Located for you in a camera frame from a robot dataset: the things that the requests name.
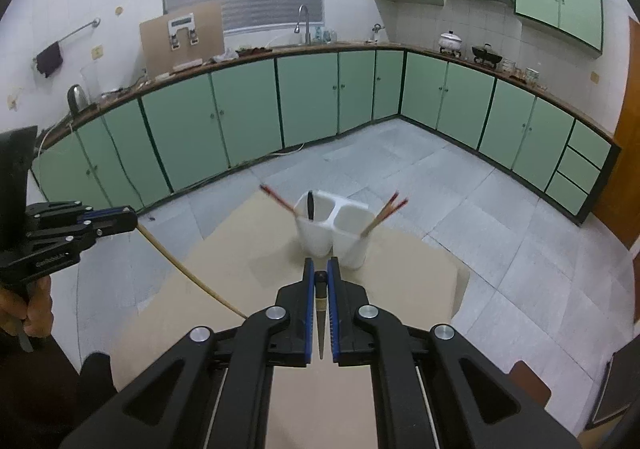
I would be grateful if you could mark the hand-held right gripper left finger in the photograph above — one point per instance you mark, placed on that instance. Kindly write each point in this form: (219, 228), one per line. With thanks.
(309, 309)

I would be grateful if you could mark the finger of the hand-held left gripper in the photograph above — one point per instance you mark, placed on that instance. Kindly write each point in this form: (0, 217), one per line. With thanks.
(112, 212)
(117, 226)

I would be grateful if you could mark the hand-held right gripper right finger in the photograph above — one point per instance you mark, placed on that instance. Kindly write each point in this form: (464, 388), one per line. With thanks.
(334, 309)

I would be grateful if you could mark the black chopstick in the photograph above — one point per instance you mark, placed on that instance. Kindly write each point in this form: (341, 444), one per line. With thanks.
(320, 324)
(310, 206)

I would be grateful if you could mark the white utensil holder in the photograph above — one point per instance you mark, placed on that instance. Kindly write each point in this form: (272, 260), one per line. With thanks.
(350, 244)

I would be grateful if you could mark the red-tipped wooden chopstick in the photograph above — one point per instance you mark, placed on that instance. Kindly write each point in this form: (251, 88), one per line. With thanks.
(395, 210)
(280, 201)
(385, 213)

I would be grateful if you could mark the person's left hand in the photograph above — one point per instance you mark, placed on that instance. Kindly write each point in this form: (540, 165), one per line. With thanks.
(41, 309)

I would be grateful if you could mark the beige tablecloth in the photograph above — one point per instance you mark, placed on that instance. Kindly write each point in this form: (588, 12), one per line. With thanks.
(240, 259)

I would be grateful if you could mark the black electric kettle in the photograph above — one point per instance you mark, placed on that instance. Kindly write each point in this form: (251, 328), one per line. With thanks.
(76, 99)

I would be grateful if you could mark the dark cloth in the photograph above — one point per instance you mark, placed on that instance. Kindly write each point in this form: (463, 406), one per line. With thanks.
(49, 60)

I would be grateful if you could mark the cardboard sheet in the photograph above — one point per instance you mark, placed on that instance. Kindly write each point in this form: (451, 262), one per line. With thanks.
(155, 44)

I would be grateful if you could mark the person's black trousers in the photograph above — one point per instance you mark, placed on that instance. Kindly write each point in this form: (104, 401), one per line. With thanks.
(45, 389)

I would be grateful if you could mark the white device on cardboard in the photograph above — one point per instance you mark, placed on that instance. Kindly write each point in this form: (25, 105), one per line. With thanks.
(182, 31)

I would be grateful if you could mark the dark stool seat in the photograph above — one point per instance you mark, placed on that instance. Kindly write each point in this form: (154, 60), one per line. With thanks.
(530, 384)

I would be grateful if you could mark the green lower kitchen cabinets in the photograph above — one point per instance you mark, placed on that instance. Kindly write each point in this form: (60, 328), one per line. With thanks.
(310, 94)

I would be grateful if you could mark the metal faucet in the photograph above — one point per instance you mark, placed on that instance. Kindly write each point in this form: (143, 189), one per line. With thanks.
(305, 24)

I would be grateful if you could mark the plastic bottle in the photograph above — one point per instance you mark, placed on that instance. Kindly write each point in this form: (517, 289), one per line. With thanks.
(326, 36)

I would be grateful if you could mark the black cabinet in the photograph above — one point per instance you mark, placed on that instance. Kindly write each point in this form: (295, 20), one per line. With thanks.
(610, 389)

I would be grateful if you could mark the white cooking pot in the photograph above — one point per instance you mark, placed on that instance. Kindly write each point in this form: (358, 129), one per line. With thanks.
(450, 41)

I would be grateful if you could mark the black wok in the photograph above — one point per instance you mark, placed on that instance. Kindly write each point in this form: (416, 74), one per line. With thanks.
(486, 55)

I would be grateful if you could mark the glass jar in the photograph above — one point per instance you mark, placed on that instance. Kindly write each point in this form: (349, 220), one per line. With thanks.
(508, 64)
(531, 75)

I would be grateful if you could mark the brown wooden door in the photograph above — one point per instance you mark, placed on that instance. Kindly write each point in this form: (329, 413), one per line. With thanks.
(625, 169)

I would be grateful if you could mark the metal towel rail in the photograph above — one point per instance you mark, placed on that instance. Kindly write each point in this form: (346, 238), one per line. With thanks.
(75, 32)

